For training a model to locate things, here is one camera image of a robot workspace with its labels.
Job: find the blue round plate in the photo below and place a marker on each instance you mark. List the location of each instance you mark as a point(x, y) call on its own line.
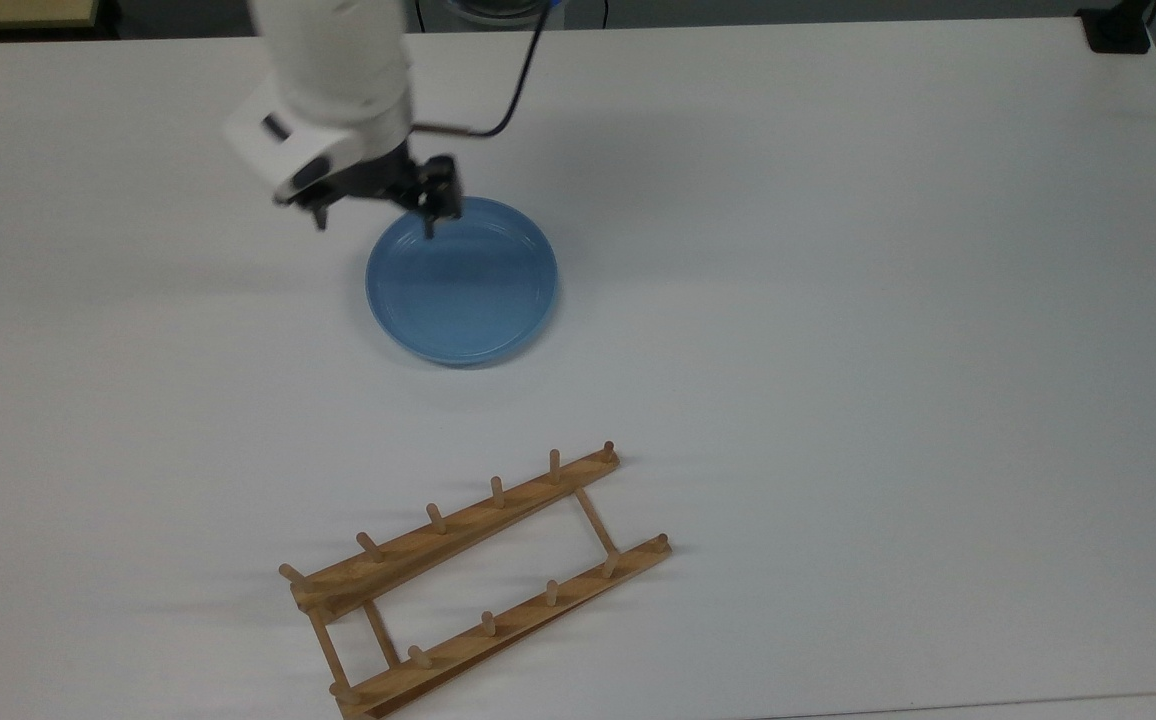
point(463, 285)

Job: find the yellowish wooden board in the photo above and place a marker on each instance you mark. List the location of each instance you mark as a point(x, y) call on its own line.
point(13, 12)

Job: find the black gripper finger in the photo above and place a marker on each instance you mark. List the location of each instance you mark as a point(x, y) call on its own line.
point(430, 228)
point(320, 217)

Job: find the wooden plate rack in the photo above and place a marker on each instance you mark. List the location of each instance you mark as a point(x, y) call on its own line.
point(408, 555)

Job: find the black camera stand clamp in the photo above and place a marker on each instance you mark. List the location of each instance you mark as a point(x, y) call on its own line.
point(1118, 28)

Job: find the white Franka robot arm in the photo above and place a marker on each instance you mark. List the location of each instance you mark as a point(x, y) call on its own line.
point(338, 80)

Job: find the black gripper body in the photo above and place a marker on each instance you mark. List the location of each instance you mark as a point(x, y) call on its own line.
point(388, 180)

